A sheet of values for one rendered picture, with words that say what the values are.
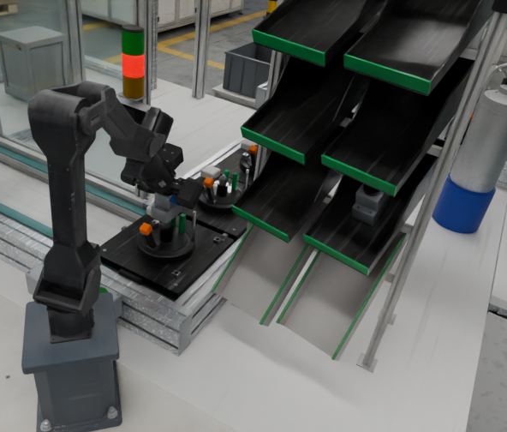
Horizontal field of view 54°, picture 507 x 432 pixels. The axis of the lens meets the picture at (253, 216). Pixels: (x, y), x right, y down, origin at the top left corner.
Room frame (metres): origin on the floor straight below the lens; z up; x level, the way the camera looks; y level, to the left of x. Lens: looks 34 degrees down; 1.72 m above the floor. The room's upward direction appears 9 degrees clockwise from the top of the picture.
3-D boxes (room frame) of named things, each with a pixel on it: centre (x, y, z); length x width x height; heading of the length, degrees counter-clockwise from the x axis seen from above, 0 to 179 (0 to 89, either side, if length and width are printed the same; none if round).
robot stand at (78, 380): (0.56, 0.28, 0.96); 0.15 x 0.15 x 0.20; 22
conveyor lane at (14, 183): (1.07, 0.46, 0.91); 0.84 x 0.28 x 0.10; 67
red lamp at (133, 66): (1.11, 0.33, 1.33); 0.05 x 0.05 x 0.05
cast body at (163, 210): (0.94, 0.19, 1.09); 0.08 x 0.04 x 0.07; 157
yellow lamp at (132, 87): (1.11, 0.33, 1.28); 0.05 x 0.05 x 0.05
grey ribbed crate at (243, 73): (3.05, -0.05, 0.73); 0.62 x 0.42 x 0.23; 67
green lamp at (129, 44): (1.11, 0.33, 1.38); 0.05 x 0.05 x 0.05
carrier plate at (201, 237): (0.93, 0.20, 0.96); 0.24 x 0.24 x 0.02; 67
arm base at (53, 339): (0.56, 0.27, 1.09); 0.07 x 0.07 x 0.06; 22
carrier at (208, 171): (1.16, 0.10, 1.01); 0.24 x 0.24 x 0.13; 67
